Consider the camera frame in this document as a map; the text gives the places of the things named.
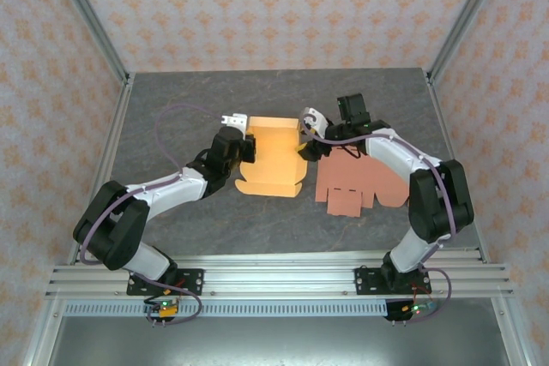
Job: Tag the yellow cardboard paper box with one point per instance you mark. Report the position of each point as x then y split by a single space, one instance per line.
274 160

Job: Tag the pink cardboard paper box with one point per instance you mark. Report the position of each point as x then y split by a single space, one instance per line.
364 186

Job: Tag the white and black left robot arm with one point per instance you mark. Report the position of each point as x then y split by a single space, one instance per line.
171 194

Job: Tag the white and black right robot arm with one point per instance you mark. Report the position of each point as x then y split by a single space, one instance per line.
394 156

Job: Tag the small circuit board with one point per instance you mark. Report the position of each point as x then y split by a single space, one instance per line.
165 308
418 309

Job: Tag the grey metal panel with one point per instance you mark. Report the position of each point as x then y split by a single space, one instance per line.
279 340

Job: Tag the aluminium table side rail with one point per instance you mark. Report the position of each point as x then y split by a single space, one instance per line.
454 126
109 147

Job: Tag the aluminium mounting rail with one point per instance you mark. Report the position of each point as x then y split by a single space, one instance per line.
279 280

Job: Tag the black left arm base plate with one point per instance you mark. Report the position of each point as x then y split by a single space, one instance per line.
193 280

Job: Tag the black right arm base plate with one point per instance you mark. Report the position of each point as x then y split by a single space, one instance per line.
369 280

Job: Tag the aluminium frame post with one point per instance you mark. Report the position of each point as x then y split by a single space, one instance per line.
90 19
467 19

